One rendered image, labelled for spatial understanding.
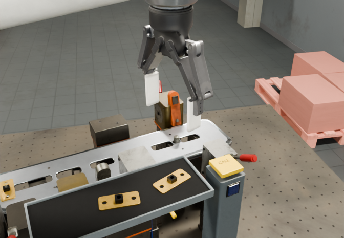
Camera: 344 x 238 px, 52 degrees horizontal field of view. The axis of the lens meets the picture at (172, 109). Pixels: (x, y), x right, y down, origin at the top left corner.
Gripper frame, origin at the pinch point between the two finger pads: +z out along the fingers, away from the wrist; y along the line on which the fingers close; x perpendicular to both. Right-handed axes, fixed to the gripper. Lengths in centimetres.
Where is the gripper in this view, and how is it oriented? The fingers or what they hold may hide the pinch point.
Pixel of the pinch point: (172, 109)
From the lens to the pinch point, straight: 69.5
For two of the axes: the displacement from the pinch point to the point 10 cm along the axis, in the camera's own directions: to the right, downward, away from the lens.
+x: -7.7, 3.3, -5.5
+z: 0.1, 8.6, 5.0
